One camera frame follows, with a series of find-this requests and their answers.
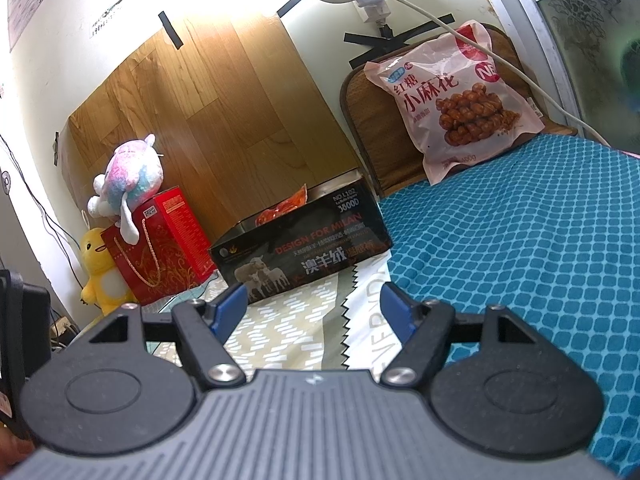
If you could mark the red gift bag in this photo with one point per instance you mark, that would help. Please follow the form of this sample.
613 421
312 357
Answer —
140 270

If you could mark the black tape cross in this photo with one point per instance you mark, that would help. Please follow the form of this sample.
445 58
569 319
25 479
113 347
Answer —
395 40

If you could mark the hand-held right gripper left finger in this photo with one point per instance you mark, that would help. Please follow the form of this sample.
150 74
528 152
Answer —
230 310

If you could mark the frosted glass sliding door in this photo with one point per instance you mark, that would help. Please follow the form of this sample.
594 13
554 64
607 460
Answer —
590 35

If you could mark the blue mesh mat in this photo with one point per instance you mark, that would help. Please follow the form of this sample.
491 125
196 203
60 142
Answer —
525 260

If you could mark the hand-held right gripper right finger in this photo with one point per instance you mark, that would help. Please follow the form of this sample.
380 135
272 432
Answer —
397 317

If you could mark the wooden board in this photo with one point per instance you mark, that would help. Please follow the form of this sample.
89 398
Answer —
225 110

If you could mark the red cardboard box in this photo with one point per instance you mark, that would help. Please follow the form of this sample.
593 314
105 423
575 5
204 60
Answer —
182 230

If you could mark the pastel unicorn plush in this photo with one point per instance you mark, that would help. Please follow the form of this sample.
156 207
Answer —
127 175

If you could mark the yellow duck plush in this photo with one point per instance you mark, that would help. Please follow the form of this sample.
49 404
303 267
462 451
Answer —
102 280

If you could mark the black cardboard box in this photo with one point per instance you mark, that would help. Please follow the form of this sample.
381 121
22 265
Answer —
310 250

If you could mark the red snack packet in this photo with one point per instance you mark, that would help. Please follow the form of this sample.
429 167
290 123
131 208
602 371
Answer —
282 207

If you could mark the pink twisted-dough snack bag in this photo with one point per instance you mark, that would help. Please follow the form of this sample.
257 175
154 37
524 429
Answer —
450 95

